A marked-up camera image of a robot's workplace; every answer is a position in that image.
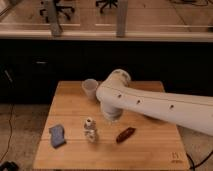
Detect small white patterned bottle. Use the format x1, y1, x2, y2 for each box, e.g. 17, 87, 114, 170
84, 117, 98, 143

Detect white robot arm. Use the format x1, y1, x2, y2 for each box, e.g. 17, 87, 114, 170
96, 69, 213, 136

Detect translucent plastic cup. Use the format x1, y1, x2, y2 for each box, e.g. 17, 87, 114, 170
82, 79, 99, 100

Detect brown chocolate bar wrapper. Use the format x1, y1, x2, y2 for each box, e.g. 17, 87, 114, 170
116, 127, 135, 144

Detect black office chair right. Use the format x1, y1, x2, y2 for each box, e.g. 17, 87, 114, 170
95, 0, 118, 13

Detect black office chair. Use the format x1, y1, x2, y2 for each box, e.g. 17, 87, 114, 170
39, 0, 75, 20
95, 0, 118, 13

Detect black office chair left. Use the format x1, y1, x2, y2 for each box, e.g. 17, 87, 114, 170
39, 0, 75, 20

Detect grey metal post left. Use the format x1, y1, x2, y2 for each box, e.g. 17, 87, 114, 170
44, 0, 62, 37

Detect grey metal post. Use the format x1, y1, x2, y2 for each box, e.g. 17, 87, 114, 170
116, 0, 128, 37
44, 0, 62, 37

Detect grey metal post right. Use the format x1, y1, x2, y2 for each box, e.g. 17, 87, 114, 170
116, 0, 128, 37

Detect black cable on floor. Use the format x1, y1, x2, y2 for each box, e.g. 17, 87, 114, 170
0, 103, 15, 163

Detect black cable bottom right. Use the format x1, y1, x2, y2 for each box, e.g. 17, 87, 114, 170
185, 149, 213, 171

